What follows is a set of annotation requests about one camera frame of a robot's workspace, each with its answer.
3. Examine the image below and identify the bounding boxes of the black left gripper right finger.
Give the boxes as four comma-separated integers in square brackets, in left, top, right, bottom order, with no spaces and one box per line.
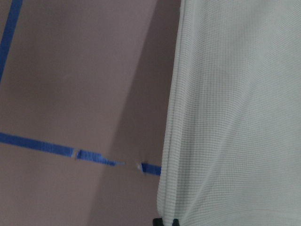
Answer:
[172,219,180,226]

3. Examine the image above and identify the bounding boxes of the sage green long-sleeve shirt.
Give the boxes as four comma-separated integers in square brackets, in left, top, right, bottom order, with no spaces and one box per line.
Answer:
[157,0,301,226]

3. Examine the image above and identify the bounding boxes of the blue tape grid lines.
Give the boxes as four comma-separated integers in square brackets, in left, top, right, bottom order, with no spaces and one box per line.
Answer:
[0,0,161,176]

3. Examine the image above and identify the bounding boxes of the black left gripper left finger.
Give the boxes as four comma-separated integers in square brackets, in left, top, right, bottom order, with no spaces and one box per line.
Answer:
[152,218,164,226]

